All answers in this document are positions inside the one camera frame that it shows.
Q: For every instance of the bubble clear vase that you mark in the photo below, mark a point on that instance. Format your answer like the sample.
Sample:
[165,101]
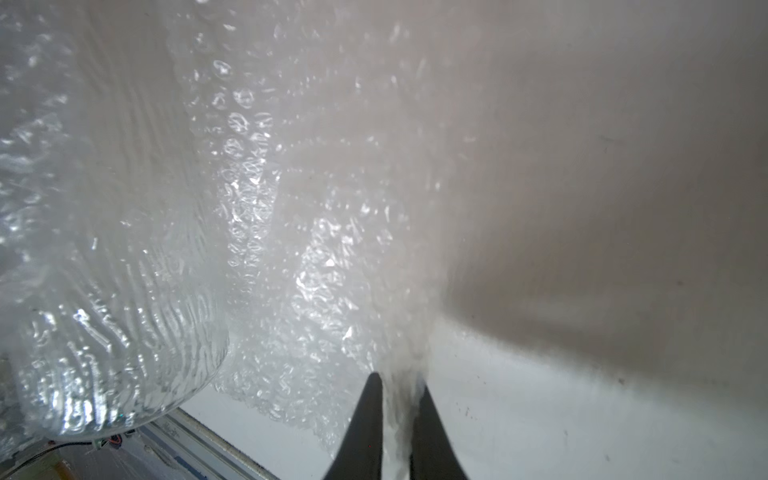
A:
[108,308]

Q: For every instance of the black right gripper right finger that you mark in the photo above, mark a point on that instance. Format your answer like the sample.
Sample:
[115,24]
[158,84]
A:
[432,456]

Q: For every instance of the aluminium front rail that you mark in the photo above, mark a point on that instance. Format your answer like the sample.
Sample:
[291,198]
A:
[200,452]

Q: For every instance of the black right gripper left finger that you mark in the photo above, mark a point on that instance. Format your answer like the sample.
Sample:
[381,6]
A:
[360,453]

